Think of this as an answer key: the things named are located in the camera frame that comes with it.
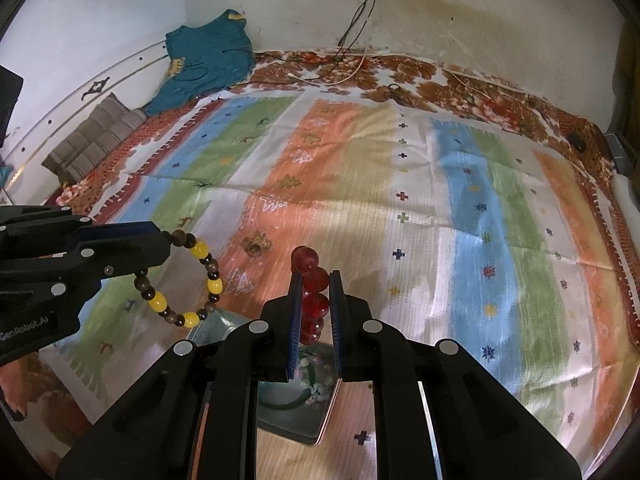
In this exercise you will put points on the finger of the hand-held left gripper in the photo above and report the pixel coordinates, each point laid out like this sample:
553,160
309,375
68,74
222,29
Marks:
40,230
130,247

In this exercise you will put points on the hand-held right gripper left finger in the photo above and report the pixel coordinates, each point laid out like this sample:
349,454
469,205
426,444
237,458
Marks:
295,320

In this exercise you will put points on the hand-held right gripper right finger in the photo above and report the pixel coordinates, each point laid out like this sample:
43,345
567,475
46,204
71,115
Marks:
337,320

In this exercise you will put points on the green jade bangle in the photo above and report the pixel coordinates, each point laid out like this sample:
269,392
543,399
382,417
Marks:
272,402

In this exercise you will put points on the rectangular metal tin box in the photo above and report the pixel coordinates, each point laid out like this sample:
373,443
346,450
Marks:
300,420

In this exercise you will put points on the teal cloth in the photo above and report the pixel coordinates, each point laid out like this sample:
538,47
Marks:
4,176

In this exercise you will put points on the grey striped cushion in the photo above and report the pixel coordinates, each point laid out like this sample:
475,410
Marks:
95,135

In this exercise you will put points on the dark flat object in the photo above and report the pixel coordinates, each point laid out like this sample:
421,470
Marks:
10,105

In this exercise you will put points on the white bed headboard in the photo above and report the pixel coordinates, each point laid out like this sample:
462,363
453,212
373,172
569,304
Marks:
65,95

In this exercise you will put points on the striped multicolour cloth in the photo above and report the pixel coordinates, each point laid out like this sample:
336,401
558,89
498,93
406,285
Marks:
380,185

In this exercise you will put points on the teal garment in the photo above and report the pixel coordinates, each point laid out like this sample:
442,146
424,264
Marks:
210,60

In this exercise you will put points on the small black object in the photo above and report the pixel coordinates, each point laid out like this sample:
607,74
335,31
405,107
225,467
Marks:
577,141

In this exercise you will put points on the grey box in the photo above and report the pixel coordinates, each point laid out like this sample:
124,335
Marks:
617,152

